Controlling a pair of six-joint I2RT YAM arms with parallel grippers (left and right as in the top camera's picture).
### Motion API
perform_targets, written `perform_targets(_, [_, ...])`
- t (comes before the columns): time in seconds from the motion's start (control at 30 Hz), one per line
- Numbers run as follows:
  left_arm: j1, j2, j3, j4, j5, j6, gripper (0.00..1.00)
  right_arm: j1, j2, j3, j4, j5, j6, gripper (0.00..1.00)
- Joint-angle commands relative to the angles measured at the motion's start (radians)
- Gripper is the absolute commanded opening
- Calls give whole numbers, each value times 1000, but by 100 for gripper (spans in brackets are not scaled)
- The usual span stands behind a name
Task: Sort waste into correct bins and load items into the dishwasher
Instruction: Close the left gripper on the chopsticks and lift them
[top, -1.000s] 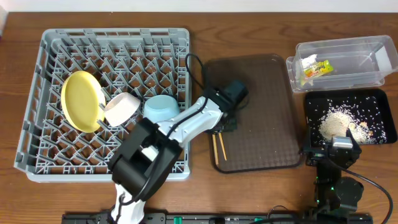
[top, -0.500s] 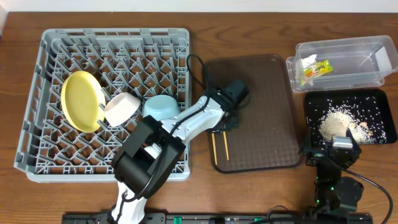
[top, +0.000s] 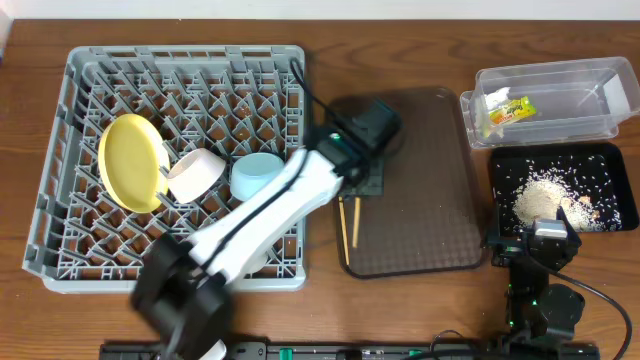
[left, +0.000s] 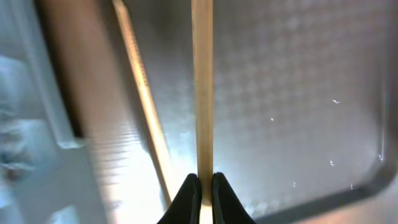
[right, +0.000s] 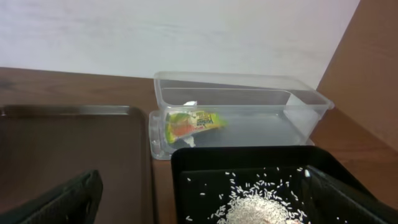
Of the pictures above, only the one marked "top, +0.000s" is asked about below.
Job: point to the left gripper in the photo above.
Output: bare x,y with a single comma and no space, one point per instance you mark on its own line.
364,185

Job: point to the light blue bowl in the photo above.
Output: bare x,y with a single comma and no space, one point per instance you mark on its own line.
252,172

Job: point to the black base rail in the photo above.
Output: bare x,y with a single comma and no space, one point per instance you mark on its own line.
264,351

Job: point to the grey plastic dish rack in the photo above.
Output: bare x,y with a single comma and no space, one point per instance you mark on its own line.
232,100

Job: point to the clear plastic bin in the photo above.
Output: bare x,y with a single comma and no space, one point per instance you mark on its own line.
576,100

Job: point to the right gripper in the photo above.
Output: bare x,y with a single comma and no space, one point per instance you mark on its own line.
523,240

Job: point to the dark brown serving tray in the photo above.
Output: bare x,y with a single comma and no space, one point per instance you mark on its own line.
430,217

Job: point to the rice food scraps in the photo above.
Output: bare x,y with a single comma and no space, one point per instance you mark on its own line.
530,188

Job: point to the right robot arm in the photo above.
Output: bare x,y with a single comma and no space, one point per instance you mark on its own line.
541,315

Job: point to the green snack wrapper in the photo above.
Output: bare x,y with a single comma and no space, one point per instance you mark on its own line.
512,111

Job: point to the white napkin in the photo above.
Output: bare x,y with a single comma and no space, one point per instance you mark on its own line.
484,105

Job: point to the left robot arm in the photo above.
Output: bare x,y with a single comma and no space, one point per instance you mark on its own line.
184,290

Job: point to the yellow plate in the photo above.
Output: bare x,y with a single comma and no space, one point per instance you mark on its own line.
130,158

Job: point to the black waste tray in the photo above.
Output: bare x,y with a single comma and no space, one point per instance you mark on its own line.
612,157

